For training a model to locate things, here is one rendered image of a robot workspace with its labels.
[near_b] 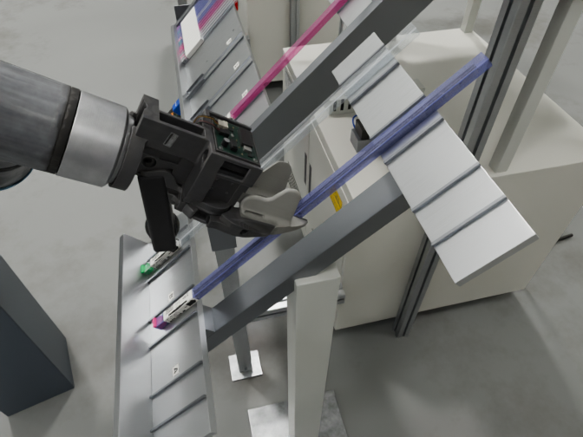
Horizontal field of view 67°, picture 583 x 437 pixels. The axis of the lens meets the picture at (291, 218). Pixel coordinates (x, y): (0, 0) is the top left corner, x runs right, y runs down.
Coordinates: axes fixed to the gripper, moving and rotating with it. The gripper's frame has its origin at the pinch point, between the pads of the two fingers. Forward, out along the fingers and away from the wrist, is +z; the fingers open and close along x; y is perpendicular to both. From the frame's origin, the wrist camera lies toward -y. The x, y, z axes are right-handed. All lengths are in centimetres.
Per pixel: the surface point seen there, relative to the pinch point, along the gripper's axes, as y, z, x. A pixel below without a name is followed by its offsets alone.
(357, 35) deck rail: 15.4, 9.6, 27.7
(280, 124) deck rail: -3.0, 7.0, 27.9
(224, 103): -11.7, 2.8, 44.6
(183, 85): -20, -1, 63
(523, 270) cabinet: -17, 105, 30
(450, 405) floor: -51, 88, 3
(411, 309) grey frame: -39, 74, 26
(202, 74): -15, 1, 61
